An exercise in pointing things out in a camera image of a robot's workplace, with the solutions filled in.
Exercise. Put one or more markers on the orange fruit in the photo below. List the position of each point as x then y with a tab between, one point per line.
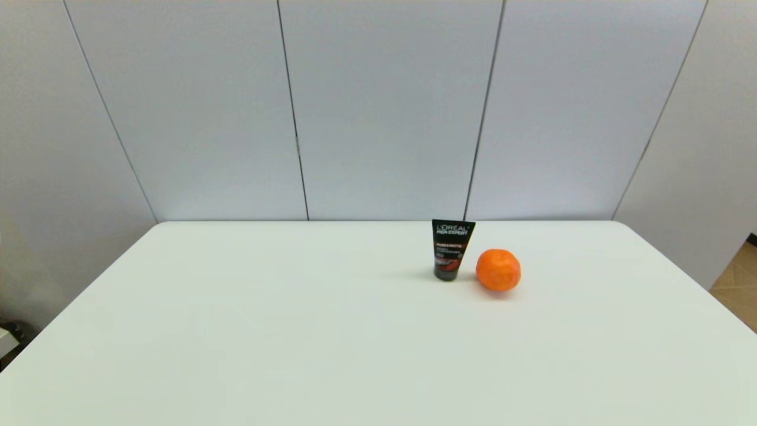
498	270

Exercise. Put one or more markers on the black L'Oreal cosmetic tube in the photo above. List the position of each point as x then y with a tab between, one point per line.
452	248

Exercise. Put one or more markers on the white and dark background object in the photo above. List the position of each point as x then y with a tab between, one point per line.
8	338

